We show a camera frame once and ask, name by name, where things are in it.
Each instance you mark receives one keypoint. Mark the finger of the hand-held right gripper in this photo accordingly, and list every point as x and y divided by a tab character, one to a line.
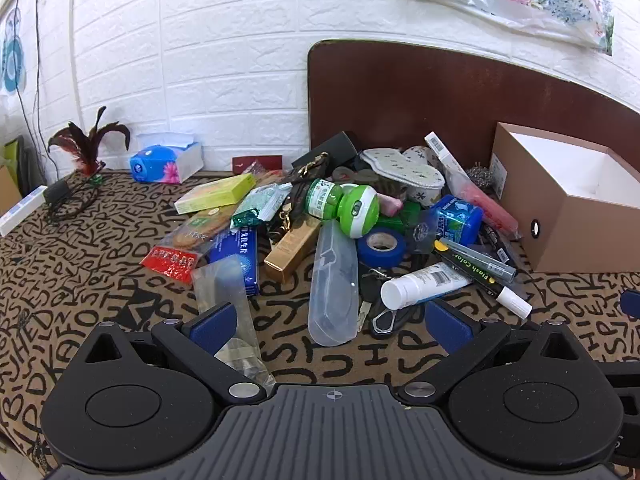
632	304

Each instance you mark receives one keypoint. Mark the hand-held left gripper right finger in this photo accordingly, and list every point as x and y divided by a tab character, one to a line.
447	322

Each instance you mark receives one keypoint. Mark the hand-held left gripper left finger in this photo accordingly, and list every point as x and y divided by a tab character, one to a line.
212	327

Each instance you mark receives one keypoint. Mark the white tube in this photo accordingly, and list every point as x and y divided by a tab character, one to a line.
425	285

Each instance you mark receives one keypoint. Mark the clear plastic bag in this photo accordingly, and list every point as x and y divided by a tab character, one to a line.
220	280

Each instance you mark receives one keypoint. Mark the black marker with white tip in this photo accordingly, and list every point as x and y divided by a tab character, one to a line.
480	280

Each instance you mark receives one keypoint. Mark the black and silver key fob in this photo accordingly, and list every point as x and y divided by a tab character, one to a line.
387	321

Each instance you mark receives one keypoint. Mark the black key with keyring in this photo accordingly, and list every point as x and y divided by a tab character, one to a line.
370	290

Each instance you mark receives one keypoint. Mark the brown cardboard box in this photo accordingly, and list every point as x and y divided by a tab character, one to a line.
560	220

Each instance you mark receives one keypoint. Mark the clear plastic case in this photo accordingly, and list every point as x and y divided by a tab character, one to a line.
332	290

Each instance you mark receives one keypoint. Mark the grey marker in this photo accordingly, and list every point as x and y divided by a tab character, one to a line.
487	262

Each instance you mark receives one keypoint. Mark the blue medicine box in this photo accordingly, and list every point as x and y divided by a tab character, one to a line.
235	255

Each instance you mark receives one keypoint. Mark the red snack packet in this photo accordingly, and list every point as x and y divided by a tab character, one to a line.
170	262

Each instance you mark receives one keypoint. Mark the clear plastic piece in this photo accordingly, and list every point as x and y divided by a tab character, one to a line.
422	232

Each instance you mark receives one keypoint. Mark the thin black marker pen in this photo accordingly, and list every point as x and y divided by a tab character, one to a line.
497	242

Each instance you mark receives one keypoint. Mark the clear cookie packet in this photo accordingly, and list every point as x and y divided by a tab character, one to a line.
202	227

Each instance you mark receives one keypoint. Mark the blue gum canister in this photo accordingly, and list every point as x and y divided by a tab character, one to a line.
457	220

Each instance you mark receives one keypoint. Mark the blue tape roll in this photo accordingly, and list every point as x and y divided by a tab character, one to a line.
367	255

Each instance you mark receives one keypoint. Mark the gold box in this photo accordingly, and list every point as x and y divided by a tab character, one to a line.
292	250

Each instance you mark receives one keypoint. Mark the red pink packet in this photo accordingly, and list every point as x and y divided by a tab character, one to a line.
487	210

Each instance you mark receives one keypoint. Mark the green box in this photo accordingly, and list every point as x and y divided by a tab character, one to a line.
400	212

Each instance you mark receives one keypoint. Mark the white snowflake cup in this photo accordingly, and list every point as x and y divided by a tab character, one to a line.
422	195

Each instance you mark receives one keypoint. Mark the green and white sachet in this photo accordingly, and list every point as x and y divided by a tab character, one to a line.
257	205

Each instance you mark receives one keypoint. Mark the pink plastic item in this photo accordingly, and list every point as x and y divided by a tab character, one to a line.
390	205

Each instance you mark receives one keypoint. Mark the yellow-green box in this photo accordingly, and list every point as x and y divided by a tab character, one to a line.
215	192

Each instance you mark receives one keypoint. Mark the steel wool scrubber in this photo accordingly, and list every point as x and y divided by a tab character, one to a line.
485	177

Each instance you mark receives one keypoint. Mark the green mosquito repellent bottle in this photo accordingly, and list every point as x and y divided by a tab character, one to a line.
350	207

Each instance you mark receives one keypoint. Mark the brown hair clip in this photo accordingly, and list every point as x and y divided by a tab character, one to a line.
360	177

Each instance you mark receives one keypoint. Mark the white box with barcode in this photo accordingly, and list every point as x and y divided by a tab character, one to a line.
442	152

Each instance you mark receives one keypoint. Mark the dark red card box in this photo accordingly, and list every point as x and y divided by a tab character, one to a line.
260	162

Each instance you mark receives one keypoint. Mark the blue tissue pack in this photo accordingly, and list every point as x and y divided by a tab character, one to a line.
160	162

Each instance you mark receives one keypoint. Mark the black box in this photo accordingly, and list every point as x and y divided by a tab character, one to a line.
335	147

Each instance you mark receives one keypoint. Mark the dark red feather shuttlecock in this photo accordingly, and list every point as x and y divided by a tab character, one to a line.
85	145

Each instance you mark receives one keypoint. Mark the long white box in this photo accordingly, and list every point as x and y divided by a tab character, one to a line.
20	210

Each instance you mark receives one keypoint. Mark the brown wooden headboard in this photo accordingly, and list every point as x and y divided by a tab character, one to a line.
415	95

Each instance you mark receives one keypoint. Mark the green flat board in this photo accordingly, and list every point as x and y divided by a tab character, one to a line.
12	155

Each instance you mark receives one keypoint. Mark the blue wall sticker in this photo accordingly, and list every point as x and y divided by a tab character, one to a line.
11	60

